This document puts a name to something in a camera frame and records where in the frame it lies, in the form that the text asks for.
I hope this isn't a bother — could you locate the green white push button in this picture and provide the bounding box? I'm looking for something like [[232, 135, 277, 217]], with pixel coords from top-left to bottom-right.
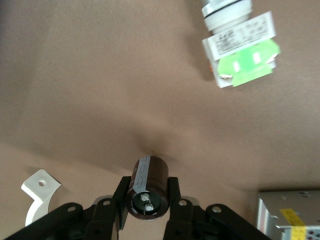
[[200, 0, 281, 89]]

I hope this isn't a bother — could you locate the large white curved bracket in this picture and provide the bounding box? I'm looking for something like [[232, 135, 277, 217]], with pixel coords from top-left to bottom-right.
[[20, 169, 62, 227]]

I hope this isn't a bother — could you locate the black cylindrical capacitor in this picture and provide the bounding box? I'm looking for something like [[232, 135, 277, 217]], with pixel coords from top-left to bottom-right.
[[125, 155, 171, 221]]

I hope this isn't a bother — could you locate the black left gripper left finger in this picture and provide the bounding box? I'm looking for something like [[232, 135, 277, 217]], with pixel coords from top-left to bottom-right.
[[0, 176, 131, 240]]

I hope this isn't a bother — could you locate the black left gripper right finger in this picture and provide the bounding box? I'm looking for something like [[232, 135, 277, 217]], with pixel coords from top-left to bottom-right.
[[162, 176, 272, 240]]

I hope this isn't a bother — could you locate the metal mesh power supply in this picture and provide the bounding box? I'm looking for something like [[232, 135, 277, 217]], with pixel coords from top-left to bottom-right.
[[254, 190, 320, 240]]

